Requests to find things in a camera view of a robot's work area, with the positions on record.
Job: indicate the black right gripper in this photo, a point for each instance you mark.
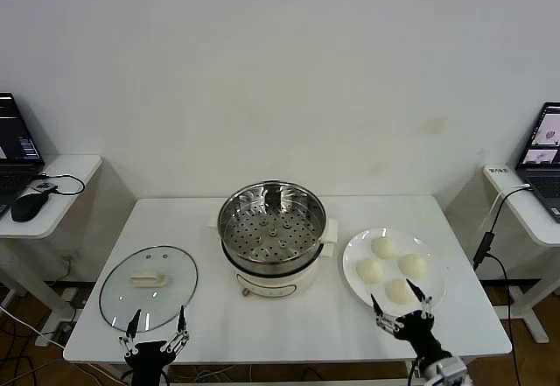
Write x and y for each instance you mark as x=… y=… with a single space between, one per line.
x=415 y=331

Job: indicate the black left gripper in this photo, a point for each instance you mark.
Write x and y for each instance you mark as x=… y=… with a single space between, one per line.
x=149 y=355

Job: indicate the white steamed baozi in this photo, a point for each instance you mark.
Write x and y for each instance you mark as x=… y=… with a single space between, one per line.
x=412 y=265
x=370 y=269
x=396 y=292
x=382 y=247

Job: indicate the steel steamer basket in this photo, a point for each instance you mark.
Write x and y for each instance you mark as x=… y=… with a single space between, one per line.
x=271 y=237

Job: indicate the white round plate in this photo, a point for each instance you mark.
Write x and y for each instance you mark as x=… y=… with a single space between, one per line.
x=363 y=295

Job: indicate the white power strip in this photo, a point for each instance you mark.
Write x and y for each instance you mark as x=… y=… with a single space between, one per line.
x=73 y=296

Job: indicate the white table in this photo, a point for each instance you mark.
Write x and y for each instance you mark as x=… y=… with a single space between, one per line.
x=306 y=329

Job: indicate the white side desk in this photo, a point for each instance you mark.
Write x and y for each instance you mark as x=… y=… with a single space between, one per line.
x=65 y=193
x=525 y=219

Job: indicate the black computer mouse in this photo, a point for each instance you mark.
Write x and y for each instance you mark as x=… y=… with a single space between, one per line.
x=28 y=206

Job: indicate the small black usb hub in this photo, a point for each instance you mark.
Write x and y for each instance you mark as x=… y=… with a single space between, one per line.
x=44 y=187

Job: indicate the grey laptop pink windows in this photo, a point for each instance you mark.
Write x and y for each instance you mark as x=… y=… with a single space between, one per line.
x=542 y=184

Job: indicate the black laptop dark screen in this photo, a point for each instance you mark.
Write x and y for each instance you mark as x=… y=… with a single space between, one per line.
x=13 y=176

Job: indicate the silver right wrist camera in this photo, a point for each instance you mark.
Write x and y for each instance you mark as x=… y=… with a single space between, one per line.
x=452 y=370

